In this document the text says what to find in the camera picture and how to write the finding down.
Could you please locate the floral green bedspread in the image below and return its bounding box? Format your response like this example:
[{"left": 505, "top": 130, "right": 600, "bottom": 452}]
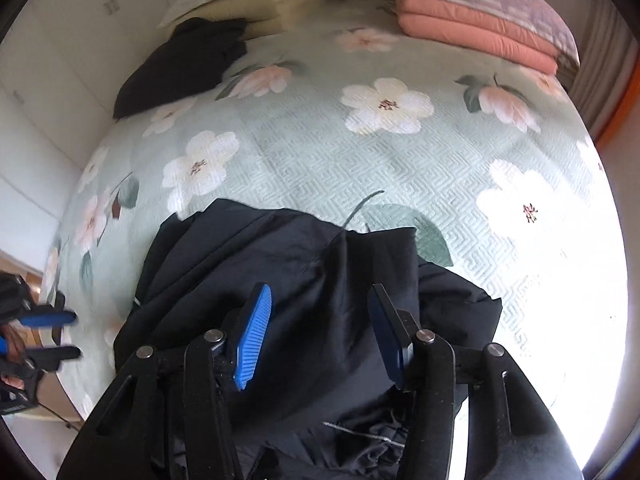
[{"left": 46, "top": 0, "right": 628, "bottom": 465}]

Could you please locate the beige curtain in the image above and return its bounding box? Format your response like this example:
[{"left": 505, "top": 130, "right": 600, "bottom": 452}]
[{"left": 570, "top": 0, "right": 639, "bottom": 141}]

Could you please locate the person's left hand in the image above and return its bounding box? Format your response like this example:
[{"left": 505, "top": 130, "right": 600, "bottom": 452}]
[{"left": 1, "top": 325, "right": 25, "bottom": 390}]

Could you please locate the folded black garment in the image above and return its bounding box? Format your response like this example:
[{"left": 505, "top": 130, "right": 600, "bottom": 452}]
[{"left": 113, "top": 18, "right": 247, "bottom": 120}]

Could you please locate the folded pink blanket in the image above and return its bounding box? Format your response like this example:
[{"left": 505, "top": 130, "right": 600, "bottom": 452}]
[{"left": 395, "top": 0, "right": 560, "bottom": 75}]

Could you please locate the black hooded jacket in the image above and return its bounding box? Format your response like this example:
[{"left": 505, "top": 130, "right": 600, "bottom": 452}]
[{"left": 114, "top": 200, "right": 502, "bottom": 479}]

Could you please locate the folded cream quilt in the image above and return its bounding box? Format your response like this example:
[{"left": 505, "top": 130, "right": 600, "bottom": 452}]
[{"left": 183, "top": 0, "right": 323, "bottom": 40}]

